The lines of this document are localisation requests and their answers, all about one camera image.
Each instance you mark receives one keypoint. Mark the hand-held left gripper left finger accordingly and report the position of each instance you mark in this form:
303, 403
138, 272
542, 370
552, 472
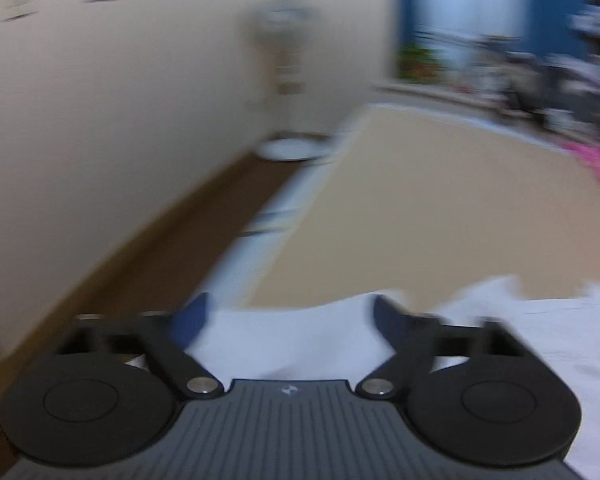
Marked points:
194, 319

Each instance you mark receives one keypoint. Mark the green potted plant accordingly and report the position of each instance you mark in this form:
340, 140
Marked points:
419, 62

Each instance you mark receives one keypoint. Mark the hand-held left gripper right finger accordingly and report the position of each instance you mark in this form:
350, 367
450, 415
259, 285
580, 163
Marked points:
386, 321

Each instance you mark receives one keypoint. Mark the pink blanket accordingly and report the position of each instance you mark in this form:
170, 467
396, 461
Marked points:
597, 157

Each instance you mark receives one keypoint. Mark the white standing fan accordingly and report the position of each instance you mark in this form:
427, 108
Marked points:
286, 110

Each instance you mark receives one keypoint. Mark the white towel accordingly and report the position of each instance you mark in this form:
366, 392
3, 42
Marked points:
290, 342

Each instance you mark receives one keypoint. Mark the blue curtain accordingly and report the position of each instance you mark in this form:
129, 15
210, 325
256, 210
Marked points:
555, 5

